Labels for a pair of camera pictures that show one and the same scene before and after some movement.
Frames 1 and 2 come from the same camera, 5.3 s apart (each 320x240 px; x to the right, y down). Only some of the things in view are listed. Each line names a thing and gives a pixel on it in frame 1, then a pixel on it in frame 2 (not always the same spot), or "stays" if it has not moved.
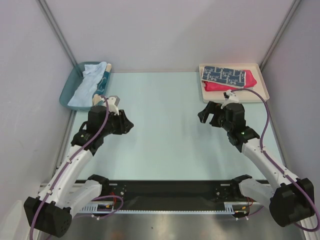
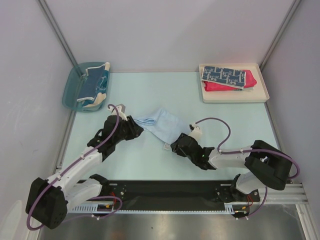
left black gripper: x=123 y=130 to x=135 y=130
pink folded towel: x=250 y=81 stays
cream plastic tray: x=244 y=96 stays
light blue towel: x=92 y=74 to x=166 y=126
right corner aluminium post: x=280 y=31 stays
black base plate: x=172 y=193 stays
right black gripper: x=216 y=116 to x=181 y=144
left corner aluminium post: x=54 y=28 stays
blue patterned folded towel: x=224 y=76 stays
